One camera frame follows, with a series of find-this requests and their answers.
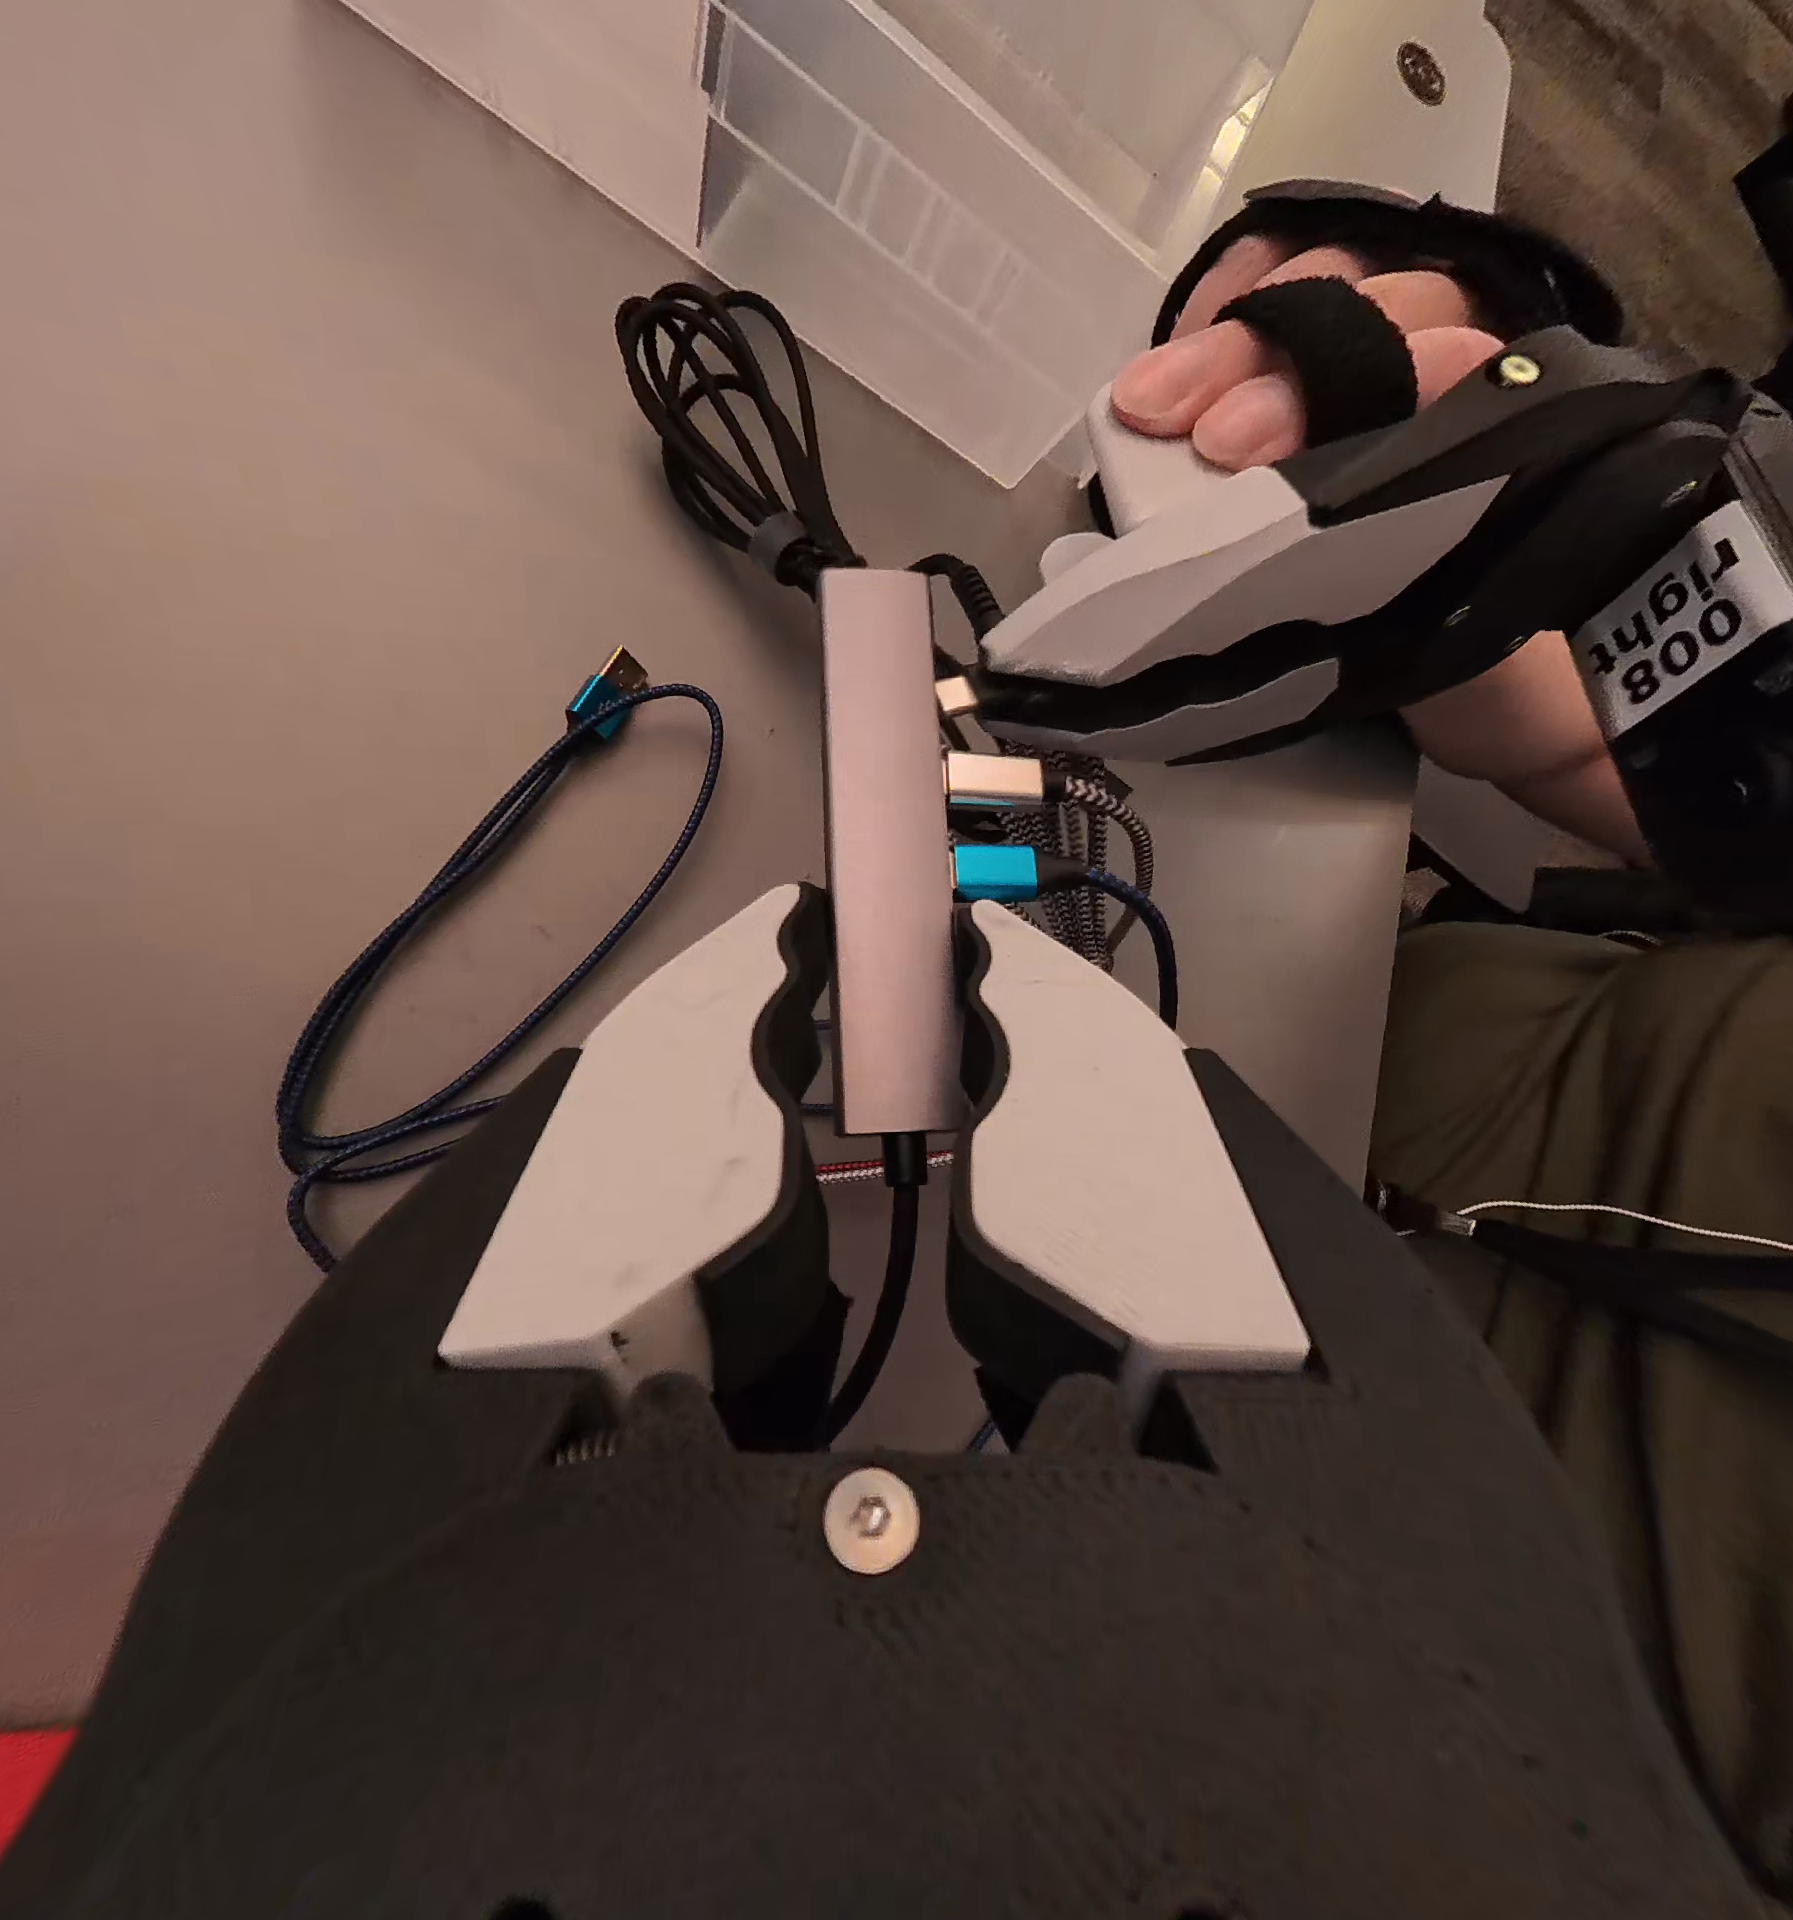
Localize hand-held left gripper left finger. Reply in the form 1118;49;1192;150
438;886;840;1419

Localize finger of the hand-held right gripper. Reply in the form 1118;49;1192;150
982;655;1344;767
980;466;1508;692

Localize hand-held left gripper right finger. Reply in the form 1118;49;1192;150
949;901;1312;1419

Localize black white braided cable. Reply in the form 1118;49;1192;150
939;748;1157;966

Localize blue braided usb cable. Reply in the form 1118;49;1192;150
276;642;727;1279
951;842;1186;1038

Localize grey usb hub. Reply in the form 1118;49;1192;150
819;566;976;1134

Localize black usb cable bundle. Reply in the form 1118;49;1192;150
615;285;1021;725

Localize clear acrylic organizer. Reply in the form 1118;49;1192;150
334;0;1318;490

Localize person's right forearm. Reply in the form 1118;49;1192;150
1397;629;1665;901

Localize person's right hand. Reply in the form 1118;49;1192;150
1110;268;1508;470

